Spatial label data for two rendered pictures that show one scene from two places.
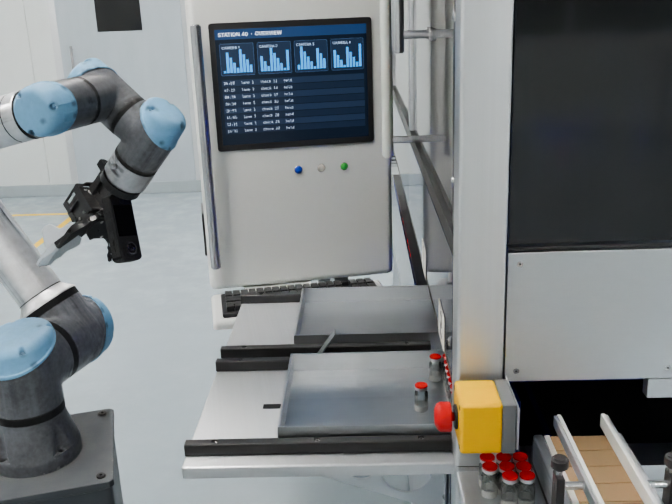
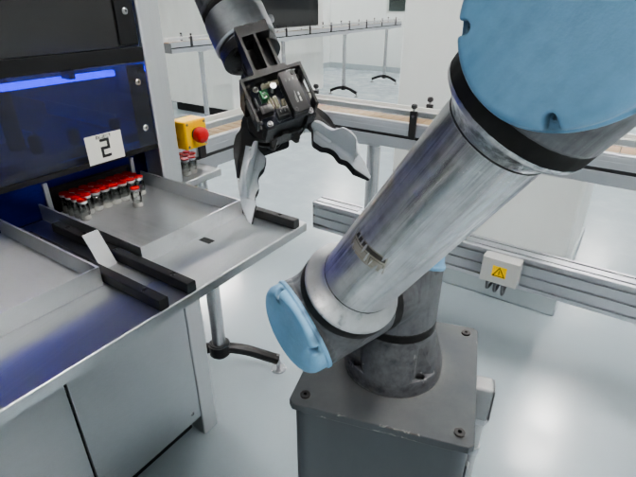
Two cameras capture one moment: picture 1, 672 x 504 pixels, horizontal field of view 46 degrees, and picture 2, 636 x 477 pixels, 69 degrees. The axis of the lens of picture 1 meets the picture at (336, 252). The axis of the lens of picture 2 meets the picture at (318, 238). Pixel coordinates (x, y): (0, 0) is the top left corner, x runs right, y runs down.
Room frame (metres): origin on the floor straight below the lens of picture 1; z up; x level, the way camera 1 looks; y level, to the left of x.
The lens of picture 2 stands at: (1.77, 0.74, 1.31)
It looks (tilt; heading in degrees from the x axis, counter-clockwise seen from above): 27 degrees down; 212
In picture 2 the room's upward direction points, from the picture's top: straight up
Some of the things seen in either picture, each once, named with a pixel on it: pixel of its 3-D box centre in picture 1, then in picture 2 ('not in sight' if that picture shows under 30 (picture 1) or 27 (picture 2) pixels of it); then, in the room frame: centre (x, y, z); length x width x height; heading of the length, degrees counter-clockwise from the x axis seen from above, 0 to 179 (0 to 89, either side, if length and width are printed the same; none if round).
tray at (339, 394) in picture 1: (387, 394); (142, 209); (1.19, -0.08, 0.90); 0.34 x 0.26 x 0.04; 88
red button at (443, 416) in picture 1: (448, 416); (200, 134); (0.94, -0.14, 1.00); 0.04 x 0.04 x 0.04; 88
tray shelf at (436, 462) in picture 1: (346, 364); (92, 262); (1.36, -0.01, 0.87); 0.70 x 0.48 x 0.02; 178
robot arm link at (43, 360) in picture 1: (25, 365); (397, 273); (1.23, 0.53, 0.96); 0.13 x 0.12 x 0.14; 162
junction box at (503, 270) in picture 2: not in sight; (501, 269); (0.32, 0.54, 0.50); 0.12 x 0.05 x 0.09; 88
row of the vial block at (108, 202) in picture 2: (453, 388); (110, 195); (1.19, -0.19, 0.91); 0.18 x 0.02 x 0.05; 178
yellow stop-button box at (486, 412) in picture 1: (482, 416); (187, 132); (0.94, -0.19, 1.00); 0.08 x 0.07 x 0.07; 88
